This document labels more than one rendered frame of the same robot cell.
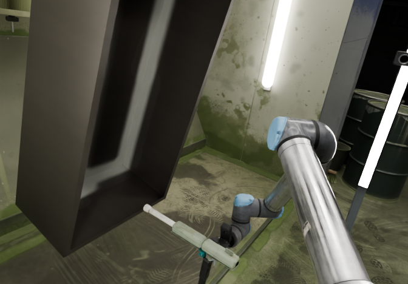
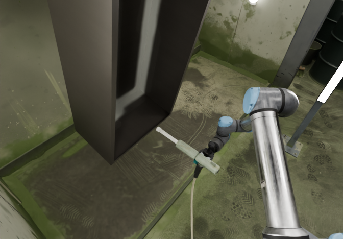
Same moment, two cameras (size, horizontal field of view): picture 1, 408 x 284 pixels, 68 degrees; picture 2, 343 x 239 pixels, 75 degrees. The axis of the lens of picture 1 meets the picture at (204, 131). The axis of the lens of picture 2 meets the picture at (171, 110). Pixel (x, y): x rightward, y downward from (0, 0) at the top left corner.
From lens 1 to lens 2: 0.38 m
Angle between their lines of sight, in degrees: 25
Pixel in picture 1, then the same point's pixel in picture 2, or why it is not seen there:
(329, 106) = (307, 20)
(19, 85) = not seen: hidden behind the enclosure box
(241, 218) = (223, 134)
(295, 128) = (265, 101)
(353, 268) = (289, 220)
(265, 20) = not seen: outside the picture
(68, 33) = (83, 44)
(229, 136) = (219, 43)
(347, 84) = not seen: outside the picture
